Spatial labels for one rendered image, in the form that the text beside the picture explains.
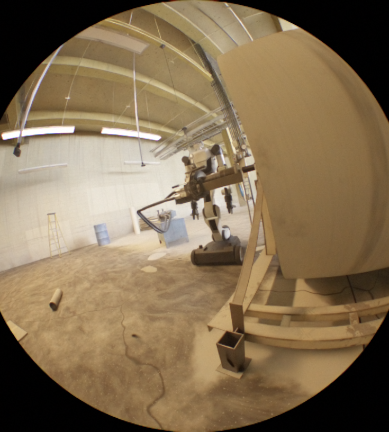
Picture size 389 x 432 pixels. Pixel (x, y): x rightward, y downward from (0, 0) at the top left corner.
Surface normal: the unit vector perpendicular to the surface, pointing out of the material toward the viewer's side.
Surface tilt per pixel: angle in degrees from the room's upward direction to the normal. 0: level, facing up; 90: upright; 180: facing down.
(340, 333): 0
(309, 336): 0
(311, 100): 91
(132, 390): 0
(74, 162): 90
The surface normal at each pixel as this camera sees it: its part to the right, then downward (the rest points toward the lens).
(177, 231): 0.42, -0.04
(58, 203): 0.75, -0.12
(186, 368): -0.22, -0.97
